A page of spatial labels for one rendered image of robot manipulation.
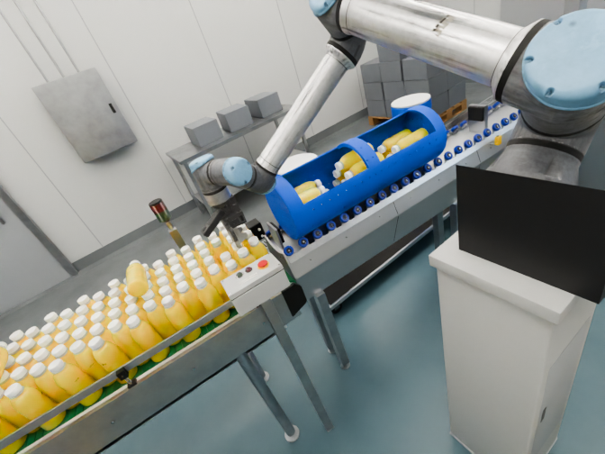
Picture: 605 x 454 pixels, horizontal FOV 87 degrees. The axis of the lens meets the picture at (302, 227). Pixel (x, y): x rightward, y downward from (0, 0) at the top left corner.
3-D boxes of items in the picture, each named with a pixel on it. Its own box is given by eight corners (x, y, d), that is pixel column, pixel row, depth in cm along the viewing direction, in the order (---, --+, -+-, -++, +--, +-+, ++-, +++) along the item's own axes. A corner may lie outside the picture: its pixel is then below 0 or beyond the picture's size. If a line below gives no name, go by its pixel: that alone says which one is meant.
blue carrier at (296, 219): (452, 159, 157) (441, 101, 146) (305, 248, 132) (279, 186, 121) (410, 157, 182) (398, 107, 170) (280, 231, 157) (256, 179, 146)
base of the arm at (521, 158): (586, 211, 72) (607, 169, 71) (555, 186, 62) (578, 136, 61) (502, 194, 88) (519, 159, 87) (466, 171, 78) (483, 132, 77)
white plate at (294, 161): (325, 152, 197) (326, 154, 197) (291, 153, 214) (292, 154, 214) (300, 174, 180) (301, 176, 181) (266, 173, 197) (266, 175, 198)
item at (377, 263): (466, 213, 272) (465, 199, 264) (335, 322, 219) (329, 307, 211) (416, 199, 313) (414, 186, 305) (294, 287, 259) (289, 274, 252)
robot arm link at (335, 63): (361, 22, 106) (253, 185, 125) (345, -5, 96) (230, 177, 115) (386, 33, 100) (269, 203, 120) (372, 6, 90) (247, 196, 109)
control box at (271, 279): (291, 285, 112) (281, 263, 106) (240, 317, 106) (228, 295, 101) (279, 272, 120) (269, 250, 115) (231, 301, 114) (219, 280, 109)
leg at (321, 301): (352, 365, 189) (326, 292, 157) (344, 371, 188) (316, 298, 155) (346, 358, 194) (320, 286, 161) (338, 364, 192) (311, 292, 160)
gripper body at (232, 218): (248, 223, 122) (235, 196, 116) (228, 234, 120) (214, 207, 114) (241, 217, 128) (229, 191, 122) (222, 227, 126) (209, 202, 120)
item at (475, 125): (487, 131, 180) (488, 104, 172) (483, 134, 179) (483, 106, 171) (471, 130, 188) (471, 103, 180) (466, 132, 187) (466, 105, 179)
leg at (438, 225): (447, 268, 229) (443, 194, 196) (442, 273, 227) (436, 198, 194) (440, 265, 233) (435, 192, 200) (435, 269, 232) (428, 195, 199)
